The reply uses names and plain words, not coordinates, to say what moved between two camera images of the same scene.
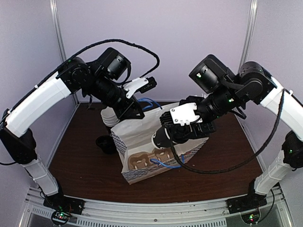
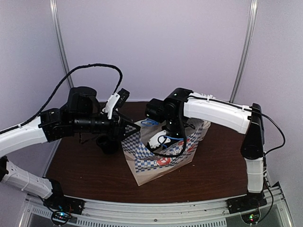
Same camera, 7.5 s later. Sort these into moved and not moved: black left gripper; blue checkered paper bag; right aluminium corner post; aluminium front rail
Moved: blue checkered paper bag; black left gripper
Not moved: aluminium front rail; right aluminium corner post
